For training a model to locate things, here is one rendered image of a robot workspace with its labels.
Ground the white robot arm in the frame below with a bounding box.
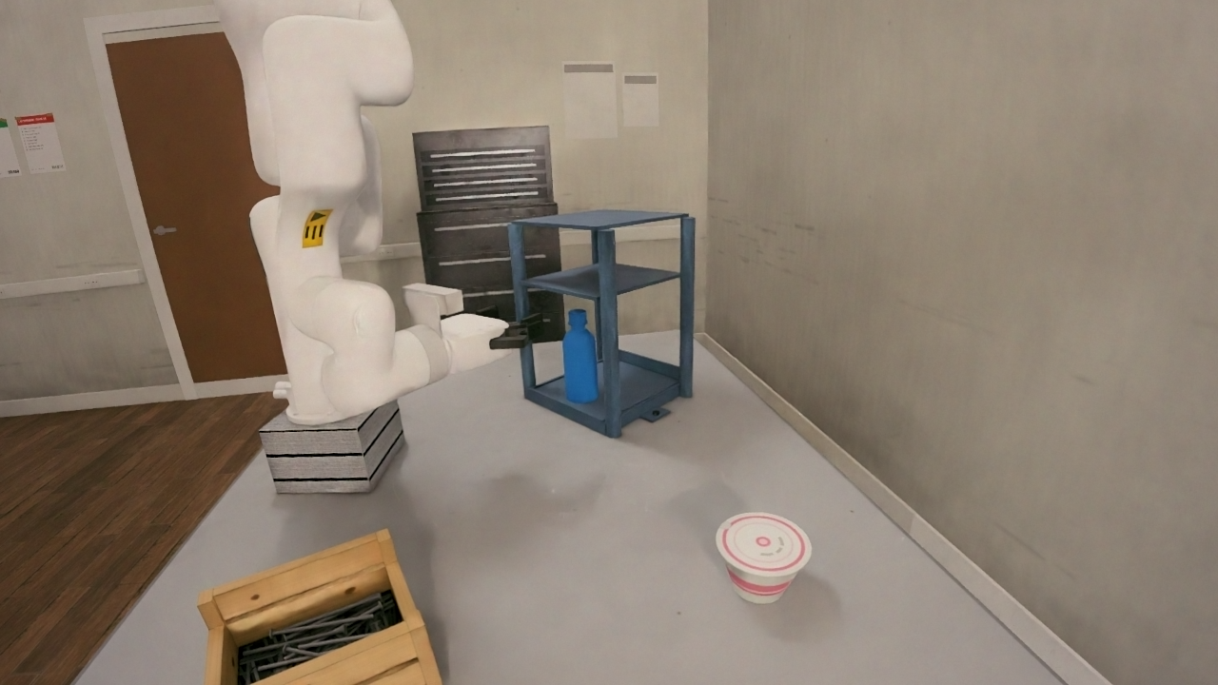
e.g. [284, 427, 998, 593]
[213, 0, 463, 425]

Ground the small wooden crate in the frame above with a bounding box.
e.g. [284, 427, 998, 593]
[203, 529, 442, 685]

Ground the blue shelving unit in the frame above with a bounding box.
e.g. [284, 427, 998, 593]
[508, 208, 695, 439]

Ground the blue bottle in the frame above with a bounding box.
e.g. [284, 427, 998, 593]
[561, 310, 599, 403]

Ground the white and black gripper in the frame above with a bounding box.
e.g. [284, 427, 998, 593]
[441, 305, 544, 378]

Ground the white yogurt cup with pink stripes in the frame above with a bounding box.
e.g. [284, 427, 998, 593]
[716, 513, 812, 605]

